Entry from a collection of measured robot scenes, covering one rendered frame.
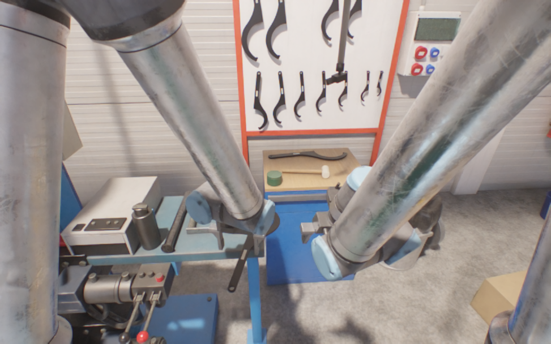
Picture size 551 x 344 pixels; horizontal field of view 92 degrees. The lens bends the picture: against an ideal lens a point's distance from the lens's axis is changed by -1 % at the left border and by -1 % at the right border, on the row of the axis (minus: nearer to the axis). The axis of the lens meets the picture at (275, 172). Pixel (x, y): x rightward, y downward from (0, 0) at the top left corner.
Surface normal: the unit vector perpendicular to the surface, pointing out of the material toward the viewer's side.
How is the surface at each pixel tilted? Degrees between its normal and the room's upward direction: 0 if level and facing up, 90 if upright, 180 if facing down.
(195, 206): 90
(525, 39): 102
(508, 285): 0
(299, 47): 90
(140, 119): 90
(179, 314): 0
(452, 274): 0
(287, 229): 90
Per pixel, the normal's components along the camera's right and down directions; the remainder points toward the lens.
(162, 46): 0.61, 0.57
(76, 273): 0.00, -0.86
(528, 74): -0.15, 0.73
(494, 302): -0.98, 0.10
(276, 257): 0.07, 0.50
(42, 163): 0.97, 0.19
